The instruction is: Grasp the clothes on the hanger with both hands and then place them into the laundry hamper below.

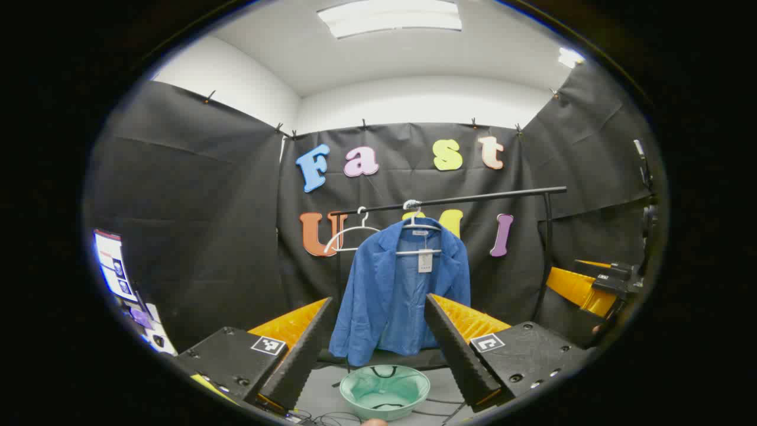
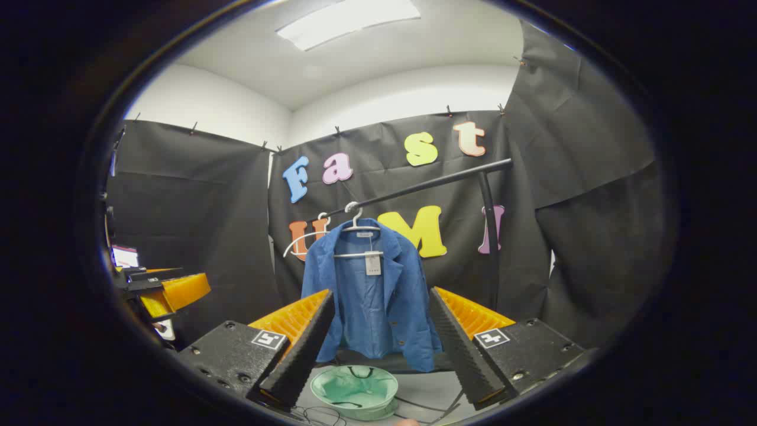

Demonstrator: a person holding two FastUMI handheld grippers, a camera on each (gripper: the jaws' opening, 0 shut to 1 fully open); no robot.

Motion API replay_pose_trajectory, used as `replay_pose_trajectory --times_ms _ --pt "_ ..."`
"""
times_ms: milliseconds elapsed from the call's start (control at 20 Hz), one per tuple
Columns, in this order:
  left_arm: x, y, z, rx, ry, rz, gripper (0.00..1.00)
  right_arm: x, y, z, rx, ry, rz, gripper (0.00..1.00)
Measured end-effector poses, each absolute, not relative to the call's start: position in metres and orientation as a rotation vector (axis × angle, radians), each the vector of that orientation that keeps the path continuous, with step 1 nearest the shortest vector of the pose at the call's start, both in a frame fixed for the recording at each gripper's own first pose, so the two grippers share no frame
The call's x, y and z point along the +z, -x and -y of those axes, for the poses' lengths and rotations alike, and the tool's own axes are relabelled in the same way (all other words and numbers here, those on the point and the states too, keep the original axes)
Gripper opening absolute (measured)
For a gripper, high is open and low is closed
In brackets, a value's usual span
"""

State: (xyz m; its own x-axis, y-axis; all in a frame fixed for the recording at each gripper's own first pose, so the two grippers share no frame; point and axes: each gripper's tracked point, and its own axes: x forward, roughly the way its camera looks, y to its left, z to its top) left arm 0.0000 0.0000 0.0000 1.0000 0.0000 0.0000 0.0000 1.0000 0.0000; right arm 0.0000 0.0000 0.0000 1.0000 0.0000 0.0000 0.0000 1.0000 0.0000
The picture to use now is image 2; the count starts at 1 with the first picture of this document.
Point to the white clothes hanger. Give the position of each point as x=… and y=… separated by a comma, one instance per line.
x=301, y=238
x=357, y=220

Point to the blue jacket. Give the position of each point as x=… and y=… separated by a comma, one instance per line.
x=408, y=296

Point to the green laundry hamper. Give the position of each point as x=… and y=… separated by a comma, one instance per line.
x=355, y=390

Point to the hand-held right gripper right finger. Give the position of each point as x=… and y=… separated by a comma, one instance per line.
x=458, y=349

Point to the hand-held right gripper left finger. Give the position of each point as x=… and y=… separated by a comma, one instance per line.
x=307, y=343

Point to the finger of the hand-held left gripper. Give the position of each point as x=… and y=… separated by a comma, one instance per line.
x=180, y=291
x=155, y=305

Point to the black metal clothes rack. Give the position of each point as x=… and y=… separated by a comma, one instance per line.
x=437, y=182

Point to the black backdrop cloth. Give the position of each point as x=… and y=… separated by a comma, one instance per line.
x=207, y=225

